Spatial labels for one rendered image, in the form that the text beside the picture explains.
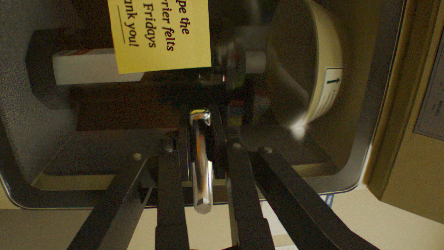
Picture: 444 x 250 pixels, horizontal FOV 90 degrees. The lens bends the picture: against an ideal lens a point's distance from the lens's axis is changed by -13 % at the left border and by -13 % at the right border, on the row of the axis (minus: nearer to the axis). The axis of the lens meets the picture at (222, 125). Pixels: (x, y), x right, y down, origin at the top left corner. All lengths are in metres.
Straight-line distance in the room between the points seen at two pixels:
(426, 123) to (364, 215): 0.91
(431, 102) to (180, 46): 0.24
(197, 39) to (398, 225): 1.28
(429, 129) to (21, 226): 0.52
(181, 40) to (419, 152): 0.26
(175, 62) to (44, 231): 0.38
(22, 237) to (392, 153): 0.50
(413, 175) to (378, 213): 0.90
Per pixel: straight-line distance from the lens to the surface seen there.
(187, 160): 0.17
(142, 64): 0.22
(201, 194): 0.21
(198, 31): 0.21
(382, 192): 0.35
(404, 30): 0.30
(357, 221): 1.19
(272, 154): 0.15
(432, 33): 0.29
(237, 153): 0.15
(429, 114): 0.30
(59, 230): 0.55
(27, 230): 0.47
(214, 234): 0.98
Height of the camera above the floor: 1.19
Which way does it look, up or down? 7 degrees up
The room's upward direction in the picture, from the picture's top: 88 degrees clockwise
